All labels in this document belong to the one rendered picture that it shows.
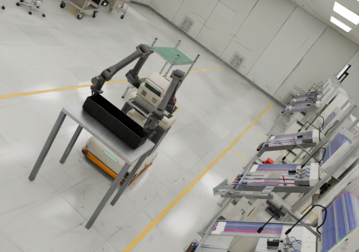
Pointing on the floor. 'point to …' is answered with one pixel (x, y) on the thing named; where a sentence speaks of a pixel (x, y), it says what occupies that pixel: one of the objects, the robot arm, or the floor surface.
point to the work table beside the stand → (97, 126)
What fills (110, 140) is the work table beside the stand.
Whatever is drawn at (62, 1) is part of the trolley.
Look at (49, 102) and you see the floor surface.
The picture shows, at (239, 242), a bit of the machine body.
